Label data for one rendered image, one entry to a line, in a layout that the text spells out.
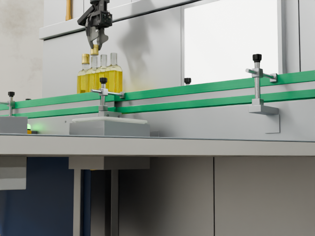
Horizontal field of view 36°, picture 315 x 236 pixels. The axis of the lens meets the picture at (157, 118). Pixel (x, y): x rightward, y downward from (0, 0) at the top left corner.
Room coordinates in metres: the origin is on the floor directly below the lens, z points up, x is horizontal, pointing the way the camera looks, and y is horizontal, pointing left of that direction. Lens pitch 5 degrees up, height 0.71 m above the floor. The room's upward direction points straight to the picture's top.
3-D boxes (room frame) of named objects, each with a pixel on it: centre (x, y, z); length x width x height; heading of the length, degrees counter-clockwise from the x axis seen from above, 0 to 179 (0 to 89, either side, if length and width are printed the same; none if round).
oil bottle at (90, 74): (2.05, 0.27, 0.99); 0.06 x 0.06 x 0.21; 51
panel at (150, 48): (1.93, -0.09, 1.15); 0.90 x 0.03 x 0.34; 50
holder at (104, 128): (1.69, 0.15, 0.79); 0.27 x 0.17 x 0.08; 140
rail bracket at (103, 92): (1.82, 0.19, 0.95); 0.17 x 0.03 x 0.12; 140
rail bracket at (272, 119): (1.41, -0.30, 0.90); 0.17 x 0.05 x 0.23; 140
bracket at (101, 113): (1.83, 0.18, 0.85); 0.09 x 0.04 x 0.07; 140
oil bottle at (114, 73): (1.98, 0.18, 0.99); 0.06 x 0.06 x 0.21; 49
